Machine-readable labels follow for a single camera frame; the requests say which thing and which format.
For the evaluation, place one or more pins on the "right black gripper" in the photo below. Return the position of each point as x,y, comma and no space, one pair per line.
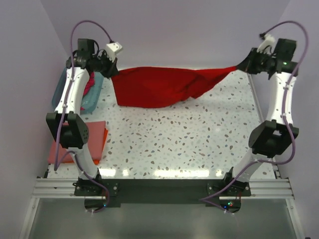
249,62

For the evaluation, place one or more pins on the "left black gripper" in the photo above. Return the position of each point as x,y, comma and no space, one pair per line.
109,68

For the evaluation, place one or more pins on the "red t-shirt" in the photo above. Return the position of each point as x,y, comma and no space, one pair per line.
159,87

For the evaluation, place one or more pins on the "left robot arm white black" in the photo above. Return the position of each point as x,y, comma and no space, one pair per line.
65,124

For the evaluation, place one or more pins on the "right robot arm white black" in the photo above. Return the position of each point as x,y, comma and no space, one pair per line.
276,133

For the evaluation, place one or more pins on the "magenta crumpled t-shirt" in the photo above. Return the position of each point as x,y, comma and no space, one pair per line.
89,84

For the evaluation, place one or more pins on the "teal plastic bin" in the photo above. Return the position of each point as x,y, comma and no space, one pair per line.
89,101

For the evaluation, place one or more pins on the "pink folded t-shirt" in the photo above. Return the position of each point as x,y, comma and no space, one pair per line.
95,144

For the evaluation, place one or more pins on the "orange folded t-shirt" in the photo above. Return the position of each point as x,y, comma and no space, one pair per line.
96,161

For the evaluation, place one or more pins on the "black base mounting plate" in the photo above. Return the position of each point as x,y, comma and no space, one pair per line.
112,193

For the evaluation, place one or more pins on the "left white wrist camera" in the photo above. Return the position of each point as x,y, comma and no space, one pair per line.
113,49

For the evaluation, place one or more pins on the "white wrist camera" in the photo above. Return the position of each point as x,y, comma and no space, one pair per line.
268,42
113,49

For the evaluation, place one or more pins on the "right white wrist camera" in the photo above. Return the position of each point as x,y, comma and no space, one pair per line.
268,42

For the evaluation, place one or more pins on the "aluminium frame rail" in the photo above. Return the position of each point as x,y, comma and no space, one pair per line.
260,189

